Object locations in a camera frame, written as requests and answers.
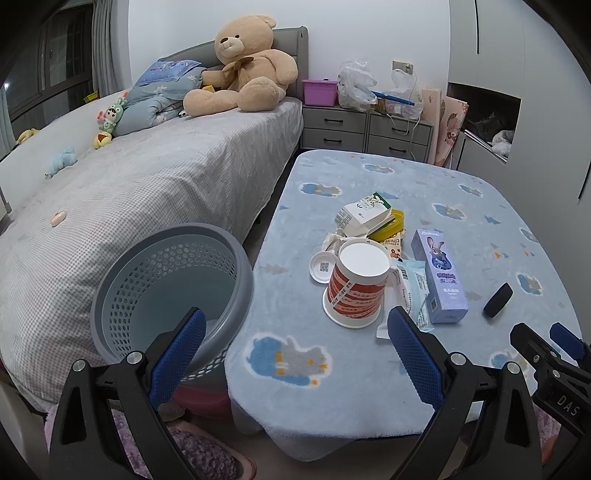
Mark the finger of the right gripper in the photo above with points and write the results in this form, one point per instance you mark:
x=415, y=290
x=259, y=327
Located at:
x=531, y=346
x=568, y=341

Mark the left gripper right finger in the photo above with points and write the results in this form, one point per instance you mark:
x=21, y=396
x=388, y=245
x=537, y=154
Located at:
x=505, y=443

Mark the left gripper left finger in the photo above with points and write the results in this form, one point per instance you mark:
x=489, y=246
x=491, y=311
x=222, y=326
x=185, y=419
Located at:
x=85, y=443

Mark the black glasses case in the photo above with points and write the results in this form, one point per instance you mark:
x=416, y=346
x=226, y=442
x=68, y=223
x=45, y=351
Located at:
x=498, y=301

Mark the purple rabbit toothpaste box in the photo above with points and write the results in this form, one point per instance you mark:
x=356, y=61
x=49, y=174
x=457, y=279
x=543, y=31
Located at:
x=447, y=302

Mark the light blue wipes packet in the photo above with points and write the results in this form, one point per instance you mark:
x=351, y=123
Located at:
x=406, y=287

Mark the red white paper cup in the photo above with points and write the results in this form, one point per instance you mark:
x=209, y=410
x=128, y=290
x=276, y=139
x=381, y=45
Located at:
x=355, y=293

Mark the white green milk carton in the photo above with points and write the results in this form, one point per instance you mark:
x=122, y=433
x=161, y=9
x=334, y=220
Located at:
x=364, y=216

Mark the white round lid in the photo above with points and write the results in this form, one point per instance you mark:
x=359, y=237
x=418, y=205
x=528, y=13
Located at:
x=321, y=266

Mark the orange snack wrapper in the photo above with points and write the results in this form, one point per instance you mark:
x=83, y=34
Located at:
x=393, y=245

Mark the grey perforated trash basket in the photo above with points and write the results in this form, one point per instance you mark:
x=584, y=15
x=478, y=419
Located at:
x=153, y=285

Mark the pink purple slipper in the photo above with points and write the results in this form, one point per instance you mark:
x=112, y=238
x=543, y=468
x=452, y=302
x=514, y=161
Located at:
x=208, y=456

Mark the small pink oval object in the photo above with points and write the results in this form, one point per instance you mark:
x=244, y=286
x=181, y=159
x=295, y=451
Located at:
x=58, y=218

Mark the pink cartoon board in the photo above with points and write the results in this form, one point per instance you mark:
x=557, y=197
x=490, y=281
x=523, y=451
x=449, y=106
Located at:
x=446, y=115

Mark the small blue plush toy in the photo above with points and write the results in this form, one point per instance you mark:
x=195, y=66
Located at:
x=64, y=159

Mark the clear plastic bag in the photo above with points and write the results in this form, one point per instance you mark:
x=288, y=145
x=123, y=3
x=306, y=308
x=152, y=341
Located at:
x=355, y=86
x=405, y=86

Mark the bed with grey checked sheet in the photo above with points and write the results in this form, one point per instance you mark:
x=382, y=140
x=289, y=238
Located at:
x=219, y=169

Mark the grey drawer nightstand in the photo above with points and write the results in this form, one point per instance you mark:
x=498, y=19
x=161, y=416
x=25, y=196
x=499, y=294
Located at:
x=334, y=128

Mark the yellow plush toy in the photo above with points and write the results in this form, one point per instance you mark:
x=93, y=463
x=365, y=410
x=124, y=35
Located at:
x=25, y=135

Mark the small green doll toy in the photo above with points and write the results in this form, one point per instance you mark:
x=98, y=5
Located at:
x=108, y=120

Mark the purple storage box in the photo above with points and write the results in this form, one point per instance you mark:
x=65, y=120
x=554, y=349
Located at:
x=321, y=93

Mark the blue folded quilt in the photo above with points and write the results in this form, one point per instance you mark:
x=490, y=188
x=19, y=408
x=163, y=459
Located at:
x=157, y=95

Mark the large tan teddy bear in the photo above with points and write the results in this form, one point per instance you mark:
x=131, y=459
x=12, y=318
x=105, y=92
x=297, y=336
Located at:
x=254, y=76

